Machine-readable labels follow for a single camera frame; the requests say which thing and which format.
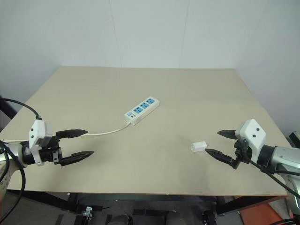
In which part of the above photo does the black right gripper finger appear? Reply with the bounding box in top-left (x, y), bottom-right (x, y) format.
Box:
top-left (217, 129), bottom-right (237, 141)
top-left (204, 148), bottom-right (234, 165)

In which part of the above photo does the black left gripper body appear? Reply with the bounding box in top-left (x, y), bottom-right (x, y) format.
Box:
top-left (38, 135), bottom-right (64, 166)

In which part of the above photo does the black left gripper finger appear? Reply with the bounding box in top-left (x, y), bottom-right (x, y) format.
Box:
top-left (55, 128), bottom-right (89, 141)
top-left (61, 150), bottom-right (95, 167)

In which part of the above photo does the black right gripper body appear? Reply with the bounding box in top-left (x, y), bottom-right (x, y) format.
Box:
top-left (231, 139), bottom-right (252, 170)

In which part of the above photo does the small white plug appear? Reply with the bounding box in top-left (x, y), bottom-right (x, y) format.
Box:
top-left (190, 140), bottom-right (207, 153)

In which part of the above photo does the white power strip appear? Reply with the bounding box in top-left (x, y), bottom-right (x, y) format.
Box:
top-left (123, 97), bottom-right (160, 126)

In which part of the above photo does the dark silver edge object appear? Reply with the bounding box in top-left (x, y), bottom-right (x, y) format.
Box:
top-left (288, 131), bottom-right (300, 149)

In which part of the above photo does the black object beside table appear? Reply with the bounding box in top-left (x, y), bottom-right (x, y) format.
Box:
top-left (0, 94), bottom-right (16, 132)

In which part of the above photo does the black caster wheel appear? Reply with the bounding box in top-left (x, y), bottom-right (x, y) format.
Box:
top-left (202, 210), bottom-right (217, 225)

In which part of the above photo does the orange floor object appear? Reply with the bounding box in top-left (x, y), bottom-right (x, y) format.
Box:
top-left (238, 196), bottom-right (300, 225)

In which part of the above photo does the dark rounded shape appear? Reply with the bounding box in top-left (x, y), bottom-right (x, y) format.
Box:
top-left (109, 214), bottom-right (134, 225)

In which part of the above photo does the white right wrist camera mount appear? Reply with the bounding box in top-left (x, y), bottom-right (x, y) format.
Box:
top-left (234, 119), bottom-right (267, 163)

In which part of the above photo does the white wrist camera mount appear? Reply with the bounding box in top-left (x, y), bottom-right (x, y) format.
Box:
top-left (28, 119), bottom-right (55, 167)
top-left (234, 119), bottom-right (267, 163)

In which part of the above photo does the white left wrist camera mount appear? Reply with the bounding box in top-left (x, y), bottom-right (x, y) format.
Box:
top-left (28, 119), bottom-right (55, 167)

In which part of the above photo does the white power cord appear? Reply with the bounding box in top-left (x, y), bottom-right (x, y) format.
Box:
top-left (0, 120), bottom-right (131, 144)

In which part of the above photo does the black table frame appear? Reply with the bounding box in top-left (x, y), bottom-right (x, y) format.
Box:
top-left (22, 190), bottom-right (289, 218)

